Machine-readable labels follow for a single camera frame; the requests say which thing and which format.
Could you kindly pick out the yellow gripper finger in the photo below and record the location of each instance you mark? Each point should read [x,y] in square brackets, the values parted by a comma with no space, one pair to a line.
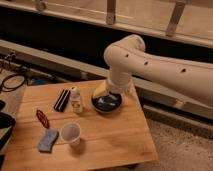
[100,91]

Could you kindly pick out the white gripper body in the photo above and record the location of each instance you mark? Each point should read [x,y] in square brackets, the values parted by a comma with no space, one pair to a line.
[118,81]

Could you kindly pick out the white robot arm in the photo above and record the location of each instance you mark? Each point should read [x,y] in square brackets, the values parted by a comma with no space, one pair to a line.
[127,57]

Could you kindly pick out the dark ceramic bowl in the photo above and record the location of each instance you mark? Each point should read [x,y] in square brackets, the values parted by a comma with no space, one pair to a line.
[107,103]

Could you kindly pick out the white plastic bottle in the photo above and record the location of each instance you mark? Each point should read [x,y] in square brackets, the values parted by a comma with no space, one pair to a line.
[76,100]

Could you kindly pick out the wooden table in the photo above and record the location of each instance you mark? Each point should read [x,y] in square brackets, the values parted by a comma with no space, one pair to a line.
[110,140]

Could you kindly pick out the blue object behind table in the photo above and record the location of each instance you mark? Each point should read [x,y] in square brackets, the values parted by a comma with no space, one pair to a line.
[39,81]

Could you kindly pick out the blue sponge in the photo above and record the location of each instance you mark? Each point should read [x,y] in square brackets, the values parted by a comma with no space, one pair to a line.
[47,141]

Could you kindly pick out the black object at left edge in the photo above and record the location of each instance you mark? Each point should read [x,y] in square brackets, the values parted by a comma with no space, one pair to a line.
[7,123]

